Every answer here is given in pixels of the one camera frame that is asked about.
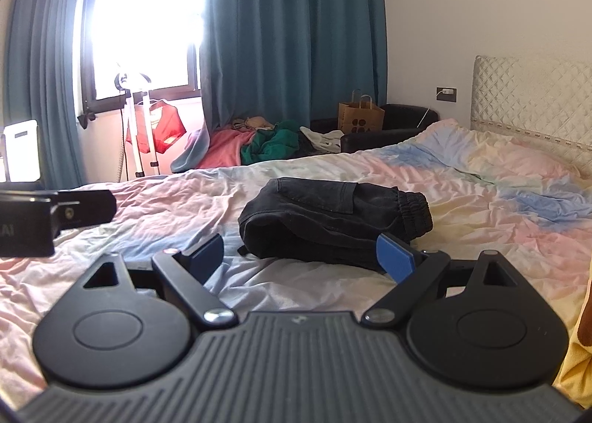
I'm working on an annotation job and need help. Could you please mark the black pants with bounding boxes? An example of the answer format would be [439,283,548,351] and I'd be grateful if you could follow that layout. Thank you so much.
[237,177,434,272]

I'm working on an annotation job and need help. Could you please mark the white tripod stand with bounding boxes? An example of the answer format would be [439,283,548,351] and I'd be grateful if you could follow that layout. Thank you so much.
[113,67,161,179]

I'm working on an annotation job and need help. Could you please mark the yellow blanket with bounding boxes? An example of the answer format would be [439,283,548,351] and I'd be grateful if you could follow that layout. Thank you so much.
[552,266,592,405]

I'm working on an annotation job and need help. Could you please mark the pink cloth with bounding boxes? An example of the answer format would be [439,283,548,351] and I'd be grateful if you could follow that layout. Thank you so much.
[185,129,257,169]

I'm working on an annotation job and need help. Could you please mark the light blue cloth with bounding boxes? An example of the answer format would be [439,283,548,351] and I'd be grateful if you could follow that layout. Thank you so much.
[170,126,212,174]

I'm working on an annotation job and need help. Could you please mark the white cloth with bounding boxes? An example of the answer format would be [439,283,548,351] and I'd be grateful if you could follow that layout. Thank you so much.
[300,126,345,156]

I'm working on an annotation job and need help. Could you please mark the black armchair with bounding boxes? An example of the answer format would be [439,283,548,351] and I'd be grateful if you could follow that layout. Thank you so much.
[310,104,440,153]

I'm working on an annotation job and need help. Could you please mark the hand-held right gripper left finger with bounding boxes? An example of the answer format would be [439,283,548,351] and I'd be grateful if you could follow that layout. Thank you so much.
[81,233,239,331]

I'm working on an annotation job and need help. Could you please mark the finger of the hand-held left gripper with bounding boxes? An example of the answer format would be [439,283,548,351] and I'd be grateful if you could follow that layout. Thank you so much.
[50,189,117,235]

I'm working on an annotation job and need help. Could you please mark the white appliance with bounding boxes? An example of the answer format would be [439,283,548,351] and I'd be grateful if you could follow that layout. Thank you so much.
[2,119,40,183]

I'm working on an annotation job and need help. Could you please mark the green cloth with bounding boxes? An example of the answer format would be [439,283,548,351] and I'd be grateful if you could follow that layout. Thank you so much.
[240,120,300,165]

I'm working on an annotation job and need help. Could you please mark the quilted cream headboard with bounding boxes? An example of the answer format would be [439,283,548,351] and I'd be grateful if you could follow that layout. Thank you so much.
[470,54,592,176]

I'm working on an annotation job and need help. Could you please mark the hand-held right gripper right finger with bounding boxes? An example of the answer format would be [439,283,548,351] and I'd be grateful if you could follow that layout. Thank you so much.
[361,232,521,326]

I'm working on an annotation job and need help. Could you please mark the window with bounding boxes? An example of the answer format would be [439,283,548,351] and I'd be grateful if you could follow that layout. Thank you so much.
[78,0,206,114]

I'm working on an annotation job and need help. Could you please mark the brown paper bag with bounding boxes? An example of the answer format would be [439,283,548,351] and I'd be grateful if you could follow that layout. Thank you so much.
[337,89,386,134]

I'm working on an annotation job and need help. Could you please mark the teal curtain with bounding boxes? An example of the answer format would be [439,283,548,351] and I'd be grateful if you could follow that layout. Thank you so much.
[2,0,100,188]
[199,0,389,162]

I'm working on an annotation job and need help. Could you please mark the red garment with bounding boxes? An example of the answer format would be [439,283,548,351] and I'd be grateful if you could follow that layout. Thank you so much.
[126,101,187,153]

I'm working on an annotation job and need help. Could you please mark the tan cloth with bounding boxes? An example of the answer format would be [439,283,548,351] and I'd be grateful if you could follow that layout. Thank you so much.
[231,116,275,132]

